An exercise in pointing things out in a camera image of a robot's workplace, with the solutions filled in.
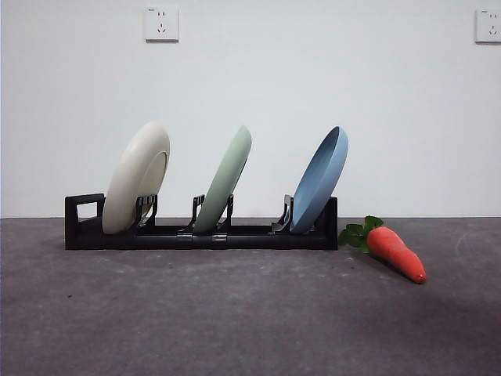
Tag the green plate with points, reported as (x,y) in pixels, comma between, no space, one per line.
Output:
(223,180)

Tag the orange carrot with green leaves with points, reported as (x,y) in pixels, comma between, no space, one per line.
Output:
(395,254)

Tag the blue plate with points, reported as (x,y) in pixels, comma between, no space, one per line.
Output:
(313,188)

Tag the cream plate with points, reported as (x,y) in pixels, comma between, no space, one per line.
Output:
(133,176)

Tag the black plate rack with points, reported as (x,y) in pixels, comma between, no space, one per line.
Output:
(117,243)

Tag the white wall socket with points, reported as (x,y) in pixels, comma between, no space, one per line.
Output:
(489,26)
(162,24)

